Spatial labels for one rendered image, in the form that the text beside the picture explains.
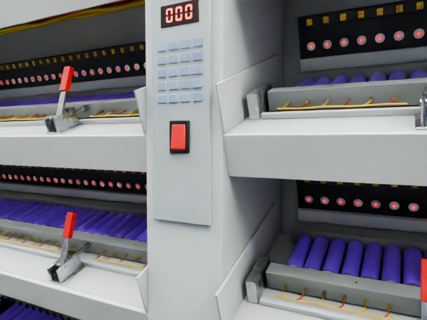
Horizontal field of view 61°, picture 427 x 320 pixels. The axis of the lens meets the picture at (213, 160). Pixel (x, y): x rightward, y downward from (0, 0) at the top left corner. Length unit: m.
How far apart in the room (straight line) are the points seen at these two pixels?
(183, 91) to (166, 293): 0.22
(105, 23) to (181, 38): 0.38
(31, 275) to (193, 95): 0.37
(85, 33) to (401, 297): 0.68
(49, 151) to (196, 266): 0.26
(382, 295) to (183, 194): 0.22
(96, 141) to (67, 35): 0.40
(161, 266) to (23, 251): 0.31
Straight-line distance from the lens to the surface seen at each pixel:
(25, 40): 0.93
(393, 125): 0.34
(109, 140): 0.45
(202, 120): 0.37
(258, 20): 0.47
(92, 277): 0.54
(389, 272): 0.44
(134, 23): 0.71
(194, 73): 0.38
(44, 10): 0.57
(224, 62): 0.37
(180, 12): 0.40
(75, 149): 0.50
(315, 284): 0.42
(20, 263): 0.65
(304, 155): 0.34
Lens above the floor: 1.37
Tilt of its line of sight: 3 degrees down
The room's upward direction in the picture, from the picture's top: straight up
